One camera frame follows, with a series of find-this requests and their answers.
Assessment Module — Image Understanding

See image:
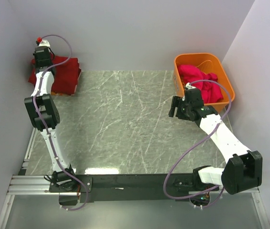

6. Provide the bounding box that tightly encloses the red t-shirt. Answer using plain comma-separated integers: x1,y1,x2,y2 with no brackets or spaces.
29,56,81,96

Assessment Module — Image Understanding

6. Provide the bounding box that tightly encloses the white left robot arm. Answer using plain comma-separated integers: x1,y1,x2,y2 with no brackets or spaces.
24,45,77,192

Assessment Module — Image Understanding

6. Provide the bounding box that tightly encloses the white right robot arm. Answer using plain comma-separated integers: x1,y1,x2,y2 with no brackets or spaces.
169,88,263,195

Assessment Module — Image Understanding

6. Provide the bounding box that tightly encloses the pink t-shirt in basket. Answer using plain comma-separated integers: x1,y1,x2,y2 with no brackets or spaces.
178,64,223,104

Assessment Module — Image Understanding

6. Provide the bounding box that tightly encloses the orange folded t-shirt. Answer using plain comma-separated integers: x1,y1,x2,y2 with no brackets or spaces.
51,92,69,96

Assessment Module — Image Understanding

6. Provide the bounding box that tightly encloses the pink folded t-shirt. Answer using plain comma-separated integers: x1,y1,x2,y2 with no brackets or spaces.
72,71,82,95

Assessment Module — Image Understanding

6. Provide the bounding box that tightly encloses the orange plastic basket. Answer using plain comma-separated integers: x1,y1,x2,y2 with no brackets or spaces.
173,53,235,112

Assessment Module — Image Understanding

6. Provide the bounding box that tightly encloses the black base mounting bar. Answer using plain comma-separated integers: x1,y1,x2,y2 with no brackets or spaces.
44,172,219,206

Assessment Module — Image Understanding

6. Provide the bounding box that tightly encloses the aluminium frame rail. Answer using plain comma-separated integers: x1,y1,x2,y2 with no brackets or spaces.
0,173,270,229

